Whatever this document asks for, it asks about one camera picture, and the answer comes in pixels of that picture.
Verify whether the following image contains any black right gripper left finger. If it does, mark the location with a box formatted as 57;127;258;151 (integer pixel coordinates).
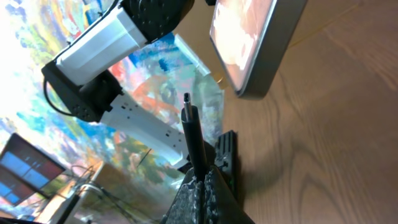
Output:
160;168;204;224

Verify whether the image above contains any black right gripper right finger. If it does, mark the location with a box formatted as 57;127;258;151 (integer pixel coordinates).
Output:
203;166;254;224

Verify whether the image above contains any black USB charger cable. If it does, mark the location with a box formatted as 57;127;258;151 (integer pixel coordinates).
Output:
180;92;208;183

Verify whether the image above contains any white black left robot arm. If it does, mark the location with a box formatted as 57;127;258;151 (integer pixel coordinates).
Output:
41;0;193;169

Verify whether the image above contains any colourful abstract backdrop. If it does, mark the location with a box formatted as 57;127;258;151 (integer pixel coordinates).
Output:
1;1;224;214

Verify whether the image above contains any computer monitor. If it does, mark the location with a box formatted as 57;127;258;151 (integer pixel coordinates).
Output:
1;133;66;206

